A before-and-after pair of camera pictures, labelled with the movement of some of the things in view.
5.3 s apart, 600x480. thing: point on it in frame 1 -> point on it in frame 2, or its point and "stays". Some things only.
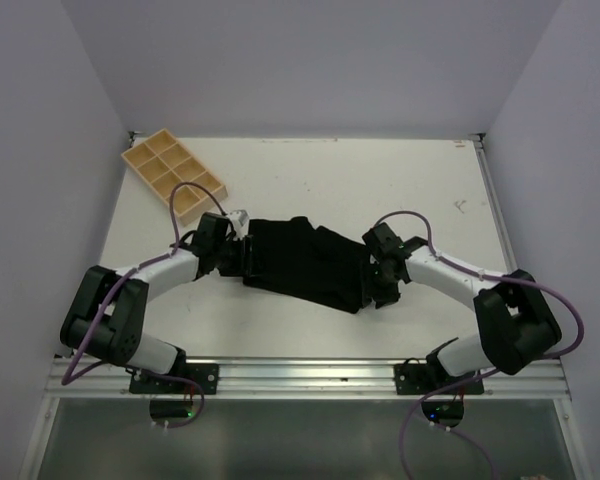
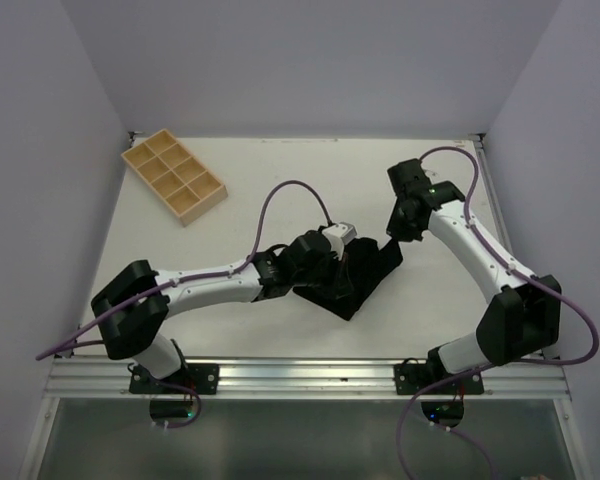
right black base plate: x=422 y=379 stays
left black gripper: x=245 y=260 -> x=342 y=285
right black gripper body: x=388 y=287 -> x=400 y=225
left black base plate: x=207 y=375 stays
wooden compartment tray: x=163 y=161 stays
